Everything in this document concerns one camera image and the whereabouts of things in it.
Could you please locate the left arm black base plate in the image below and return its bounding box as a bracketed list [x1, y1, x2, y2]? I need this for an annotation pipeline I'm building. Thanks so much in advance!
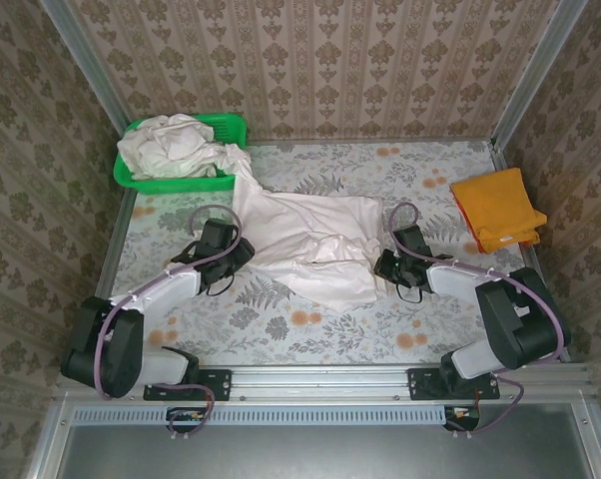
[143, 367, 232, 402]

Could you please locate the crumpled white t-shirt pile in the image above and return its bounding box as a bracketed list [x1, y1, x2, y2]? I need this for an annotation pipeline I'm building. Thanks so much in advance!
[116, 113, 235, 181]

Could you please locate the white slotted cable duct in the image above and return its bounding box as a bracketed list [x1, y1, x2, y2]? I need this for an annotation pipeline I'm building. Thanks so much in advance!
[73, 404, 481, 427]

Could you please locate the left gripper thin black cable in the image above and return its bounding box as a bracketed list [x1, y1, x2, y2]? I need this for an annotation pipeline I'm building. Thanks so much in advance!
[199, 273, 236, 298]

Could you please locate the floral tablecloth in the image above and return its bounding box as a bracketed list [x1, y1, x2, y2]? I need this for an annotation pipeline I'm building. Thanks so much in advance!
[93, 141, 566, 368]

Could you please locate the gripper thin black cable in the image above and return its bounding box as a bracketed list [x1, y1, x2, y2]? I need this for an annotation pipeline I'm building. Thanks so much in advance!
[393, 279, 425, 305]
[199, 273, 236, 298]

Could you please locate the aluminium frame post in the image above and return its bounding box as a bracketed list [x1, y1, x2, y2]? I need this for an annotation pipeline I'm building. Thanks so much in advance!
[490, 0, 590, 147]
[38, 0, 132, 136]

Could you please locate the aluminium table side rail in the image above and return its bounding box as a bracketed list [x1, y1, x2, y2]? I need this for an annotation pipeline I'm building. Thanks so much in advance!
[488, 142, 571, 363]
[75, 189, 140, 365]

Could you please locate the green plastic basket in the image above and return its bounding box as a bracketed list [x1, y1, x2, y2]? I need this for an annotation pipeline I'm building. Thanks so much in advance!
[113, 113, 248, 195]

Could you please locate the grey metal panel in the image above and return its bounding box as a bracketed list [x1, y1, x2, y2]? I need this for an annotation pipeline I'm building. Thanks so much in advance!
[28, 393, 601, 479]

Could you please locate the aluminium table back rail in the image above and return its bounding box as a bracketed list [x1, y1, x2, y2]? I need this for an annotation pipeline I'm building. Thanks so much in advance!
[245, 136, 496, 147]

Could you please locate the aluminium mounting rail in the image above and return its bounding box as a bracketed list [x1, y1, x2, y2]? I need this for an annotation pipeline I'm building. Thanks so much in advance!
[55, 363, 595, 403]

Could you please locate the small circuit board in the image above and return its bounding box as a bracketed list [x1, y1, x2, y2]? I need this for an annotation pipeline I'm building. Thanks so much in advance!
[443, 404, 481, 432]
[166, 406, 206, 433]

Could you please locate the folded orange t-shirt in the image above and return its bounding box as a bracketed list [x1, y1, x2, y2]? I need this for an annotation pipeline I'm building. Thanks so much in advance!
[450, 168, 549, 256]

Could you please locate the right gripper thin black cable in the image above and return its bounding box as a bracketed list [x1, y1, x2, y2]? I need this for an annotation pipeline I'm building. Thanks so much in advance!
[393, 279, 425, 305]

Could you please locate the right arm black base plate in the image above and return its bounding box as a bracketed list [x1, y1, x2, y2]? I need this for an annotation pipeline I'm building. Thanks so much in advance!
[407, 367, 500, 402]

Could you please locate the white t-shirt with red print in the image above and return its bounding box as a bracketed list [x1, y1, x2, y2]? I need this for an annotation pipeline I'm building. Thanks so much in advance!
[220, 144, 384, 313]

